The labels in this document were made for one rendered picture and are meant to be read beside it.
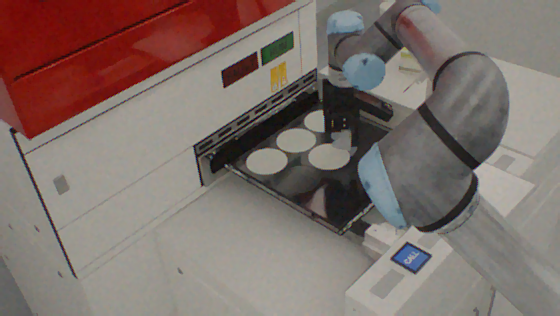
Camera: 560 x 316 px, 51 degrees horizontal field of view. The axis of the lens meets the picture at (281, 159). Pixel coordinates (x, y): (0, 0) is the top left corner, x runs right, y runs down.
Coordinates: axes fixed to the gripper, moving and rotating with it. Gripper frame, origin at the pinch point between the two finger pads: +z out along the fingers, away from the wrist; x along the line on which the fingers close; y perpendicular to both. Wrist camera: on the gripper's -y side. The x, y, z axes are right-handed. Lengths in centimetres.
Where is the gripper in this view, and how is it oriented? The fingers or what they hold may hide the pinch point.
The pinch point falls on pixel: (354, 150)
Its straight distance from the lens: 144.4
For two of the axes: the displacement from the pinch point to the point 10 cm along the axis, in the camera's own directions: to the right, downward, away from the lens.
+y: -10.0, 0.5, 0.4
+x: 0.0, 6.2, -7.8
